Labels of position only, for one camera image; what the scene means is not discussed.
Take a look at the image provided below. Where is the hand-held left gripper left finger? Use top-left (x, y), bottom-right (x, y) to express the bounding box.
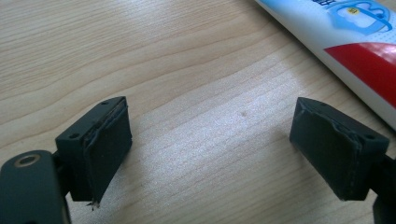
top-left (54, 95), bottom-right (134, 209)

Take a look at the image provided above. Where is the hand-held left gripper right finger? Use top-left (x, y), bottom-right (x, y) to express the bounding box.
top-left (289, 96), bottom-right (390, 202)

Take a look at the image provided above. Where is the white and red toothpaste tube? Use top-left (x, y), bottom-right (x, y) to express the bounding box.
top-left (254, 0), bottom-right (396, 131)

